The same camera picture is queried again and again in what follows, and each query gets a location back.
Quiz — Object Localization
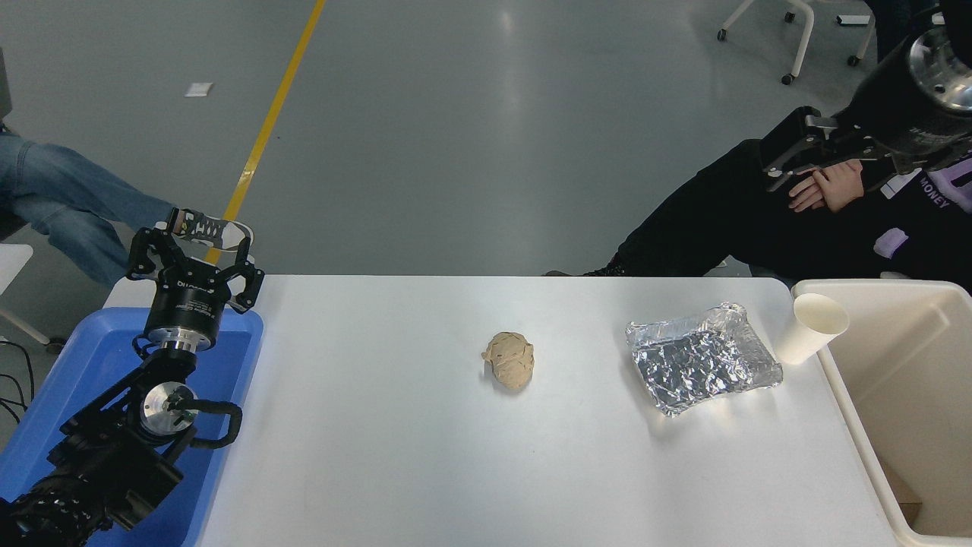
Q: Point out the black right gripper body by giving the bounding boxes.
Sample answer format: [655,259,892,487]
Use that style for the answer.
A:
[866,114,972,175]

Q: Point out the crumpled tan paper ball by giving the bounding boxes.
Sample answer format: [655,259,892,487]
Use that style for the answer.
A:
[481,331,535,391]

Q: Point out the white wheeled chair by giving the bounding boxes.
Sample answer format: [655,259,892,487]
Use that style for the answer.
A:
[717,0,876,86]

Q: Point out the large pale plastic bin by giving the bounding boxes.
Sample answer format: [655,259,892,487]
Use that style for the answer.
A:
[791,279,972,547]

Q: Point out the white stand with caster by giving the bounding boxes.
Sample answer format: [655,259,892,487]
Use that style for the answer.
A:
[0,243,68,355]

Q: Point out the blue plastic tray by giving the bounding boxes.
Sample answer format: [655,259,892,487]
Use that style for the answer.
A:
[0,306,265,547]

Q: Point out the white ID badge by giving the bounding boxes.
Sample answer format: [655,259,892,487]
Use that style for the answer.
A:
[881,169,923,200]

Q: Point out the person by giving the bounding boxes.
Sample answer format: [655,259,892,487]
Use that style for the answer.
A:
[0,125,256,288]
[543,68,972,293]

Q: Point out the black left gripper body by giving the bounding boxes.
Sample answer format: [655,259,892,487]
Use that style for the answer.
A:
[144,257,234,340]

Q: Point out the white paper cup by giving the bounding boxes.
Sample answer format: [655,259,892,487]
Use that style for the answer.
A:
[775,292,851,366]

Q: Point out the crumpled silver foil tray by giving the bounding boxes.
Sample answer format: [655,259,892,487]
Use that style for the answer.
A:
[626,302,784,417]

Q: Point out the person's hand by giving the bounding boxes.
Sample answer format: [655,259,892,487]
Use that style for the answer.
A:
[788,182,828,213]
[811,160,865,213]

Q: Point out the black cables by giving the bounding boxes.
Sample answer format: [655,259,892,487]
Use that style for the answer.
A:
[0,338,36,426]

